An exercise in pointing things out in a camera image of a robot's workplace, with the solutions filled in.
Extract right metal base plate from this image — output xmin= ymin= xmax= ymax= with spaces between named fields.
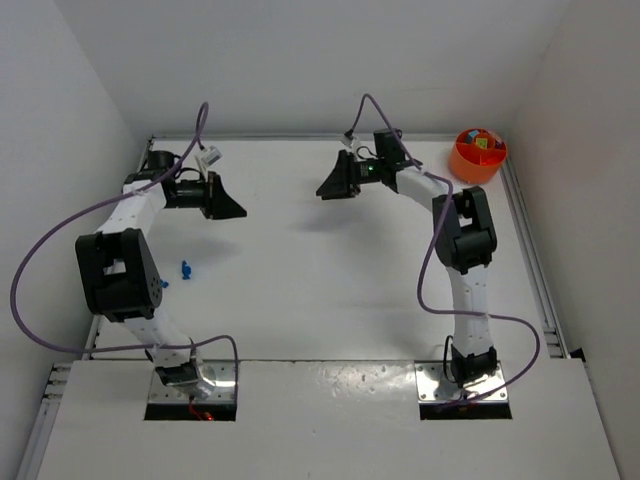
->
xmin=414 ymin=362 xmax=509 ymax=404

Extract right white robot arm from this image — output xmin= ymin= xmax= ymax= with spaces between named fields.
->
xmin=316 ymin=129 xmax=498 ymax=387

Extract blue lego piece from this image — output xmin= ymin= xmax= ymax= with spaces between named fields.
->
xmin=181 ymin=260 xmax=192 ymax=280

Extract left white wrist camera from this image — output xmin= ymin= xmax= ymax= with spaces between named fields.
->
xmin=194 ymin=146 xmax=222 ymax=175

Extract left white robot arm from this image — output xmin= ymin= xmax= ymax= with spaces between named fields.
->
xmin=75 ymin=147 xmax=247 ymax=398

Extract orange round divided container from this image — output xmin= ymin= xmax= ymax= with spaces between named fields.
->
xmin=448 ymin=128 xmax=508 ymax=185

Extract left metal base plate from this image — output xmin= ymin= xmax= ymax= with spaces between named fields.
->
xmin=148 ymin=360 xmax=236 ymax=405

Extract metal base plate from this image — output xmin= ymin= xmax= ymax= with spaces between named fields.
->
xmin=148 ymin=360 xmax=236 ymax=405
xmin=414 ymin=362 xmax=509 ymax=404

